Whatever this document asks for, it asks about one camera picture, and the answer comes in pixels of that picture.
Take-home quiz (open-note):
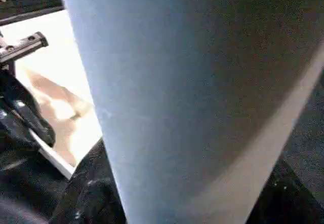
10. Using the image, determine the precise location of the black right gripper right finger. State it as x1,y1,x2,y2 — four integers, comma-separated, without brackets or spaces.
246,156,324,224

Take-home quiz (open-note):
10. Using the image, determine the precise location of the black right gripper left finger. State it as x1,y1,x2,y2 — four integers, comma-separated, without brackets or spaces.
48,139,127,224

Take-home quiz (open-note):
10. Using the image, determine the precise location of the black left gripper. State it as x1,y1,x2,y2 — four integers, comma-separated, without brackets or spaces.
0,30,57,151

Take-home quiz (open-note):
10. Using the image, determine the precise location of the white plastic table top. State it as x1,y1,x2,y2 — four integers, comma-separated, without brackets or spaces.
0,9,104,180

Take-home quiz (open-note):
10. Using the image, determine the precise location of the white plastic table leg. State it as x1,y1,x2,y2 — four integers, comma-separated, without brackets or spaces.
56,0,324,224

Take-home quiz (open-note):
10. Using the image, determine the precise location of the black mat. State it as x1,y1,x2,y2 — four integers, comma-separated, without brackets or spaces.
0,0,324,224

